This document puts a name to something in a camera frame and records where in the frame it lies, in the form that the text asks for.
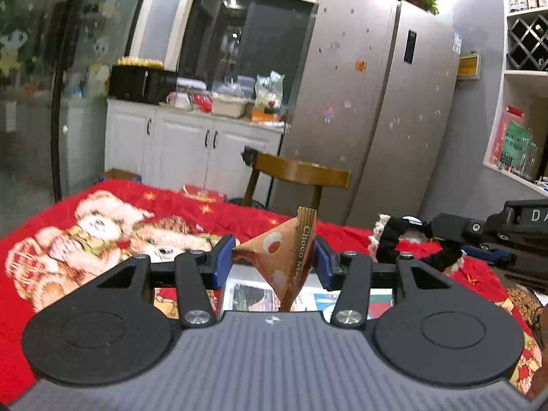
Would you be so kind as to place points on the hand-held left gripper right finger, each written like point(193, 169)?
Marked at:
point(325, 265)

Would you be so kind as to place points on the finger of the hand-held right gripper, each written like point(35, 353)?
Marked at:
point(492, 254)
point(458, 229)

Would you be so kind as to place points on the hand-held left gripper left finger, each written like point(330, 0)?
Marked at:
point(222, 261)

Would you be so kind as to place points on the black cardboard box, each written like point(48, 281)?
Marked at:
point(248, 273)

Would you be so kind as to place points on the brown triangular snack packet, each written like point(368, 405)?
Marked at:
point(274, 257)

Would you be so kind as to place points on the black scrunchie with white lace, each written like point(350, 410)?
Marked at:
point(387, 239)

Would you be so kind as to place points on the clear drinking glass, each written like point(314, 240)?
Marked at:
point(531, 160)

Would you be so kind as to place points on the red gift box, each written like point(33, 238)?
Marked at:
point(201, 193)

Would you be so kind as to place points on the red and green card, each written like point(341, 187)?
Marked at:
point(513, 141)

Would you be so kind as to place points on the wooden chair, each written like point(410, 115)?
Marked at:
point(299, 171)

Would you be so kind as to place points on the black cloth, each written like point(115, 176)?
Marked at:
point(248, 155)

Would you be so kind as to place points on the white kitchen cabinet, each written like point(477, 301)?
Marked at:
point(180, 145)

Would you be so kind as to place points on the red bear printed blanket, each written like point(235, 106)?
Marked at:
point(85, 222)

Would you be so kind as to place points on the silver refrigerator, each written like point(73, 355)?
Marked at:
point(364, 115)

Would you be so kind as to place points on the beige plastic basin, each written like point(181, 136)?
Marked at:
point(229, 107)

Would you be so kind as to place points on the red plastic bag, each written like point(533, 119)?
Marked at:
point(203, 102)

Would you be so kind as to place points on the white mug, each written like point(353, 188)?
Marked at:
point(175, 99)

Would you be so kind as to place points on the white printed snack bag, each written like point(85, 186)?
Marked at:
point(269, 90)

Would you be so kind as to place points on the black microwave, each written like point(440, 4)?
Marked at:
point(137, 85)

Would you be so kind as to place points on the yellow flower decoration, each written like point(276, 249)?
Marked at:
point(141, 62)

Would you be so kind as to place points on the glass sliding door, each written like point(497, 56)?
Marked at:
point(34, 115)

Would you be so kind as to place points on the white wall shelf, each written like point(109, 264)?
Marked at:
point(513, 75)

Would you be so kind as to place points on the yellow wall sign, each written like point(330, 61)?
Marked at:
point(469, 65)

